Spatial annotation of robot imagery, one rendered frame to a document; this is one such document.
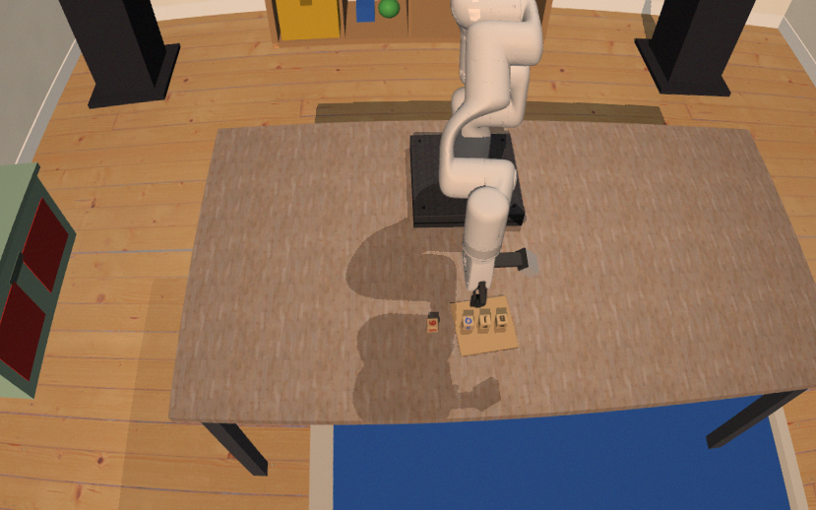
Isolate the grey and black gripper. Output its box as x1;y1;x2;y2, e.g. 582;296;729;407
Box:
463;246;500;308

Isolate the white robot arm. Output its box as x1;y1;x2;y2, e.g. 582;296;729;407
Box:
439;0;543;278

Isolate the orange flat mat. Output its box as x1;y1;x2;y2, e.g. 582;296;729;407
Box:
450;295;519;356

